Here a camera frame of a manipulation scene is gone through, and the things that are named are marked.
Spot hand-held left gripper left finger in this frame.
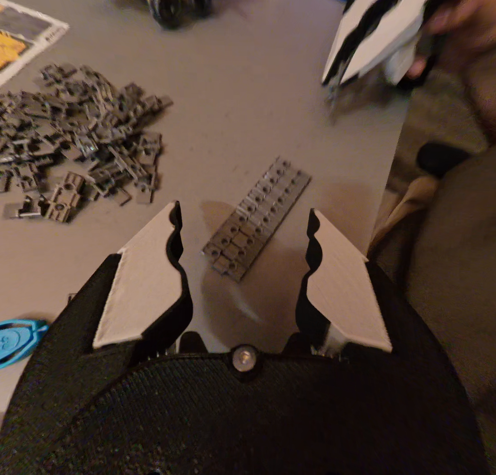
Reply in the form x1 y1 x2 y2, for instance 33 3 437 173
92 200 194 349

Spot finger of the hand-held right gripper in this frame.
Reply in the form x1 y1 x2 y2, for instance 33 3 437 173
338 0 451 86
321 0 411 86

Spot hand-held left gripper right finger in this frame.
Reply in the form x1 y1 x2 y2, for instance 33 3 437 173
295 208 393 355

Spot assembled grey track strip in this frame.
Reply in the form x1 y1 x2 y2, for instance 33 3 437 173
201 156 312 283

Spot pile of grey track links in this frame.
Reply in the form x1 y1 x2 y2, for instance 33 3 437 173
0 63 174 223

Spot person's right hand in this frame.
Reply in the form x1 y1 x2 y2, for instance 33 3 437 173
405 0 496 79

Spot person's beige trousers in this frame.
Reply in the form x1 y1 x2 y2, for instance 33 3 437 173
370 176 440 251

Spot person's grey clothing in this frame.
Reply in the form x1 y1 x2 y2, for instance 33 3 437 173
368 149 496 456

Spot person's black shoe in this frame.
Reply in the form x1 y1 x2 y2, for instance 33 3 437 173
416 142 471 179

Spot blue plastic separator tool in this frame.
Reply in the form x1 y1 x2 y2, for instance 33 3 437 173
0 319 50 369

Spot yellow black brick vehicle model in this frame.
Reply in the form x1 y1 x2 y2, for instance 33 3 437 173
112 0 214 30

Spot yellow grey sticker sheet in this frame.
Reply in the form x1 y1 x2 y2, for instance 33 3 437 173
0 0 70 88

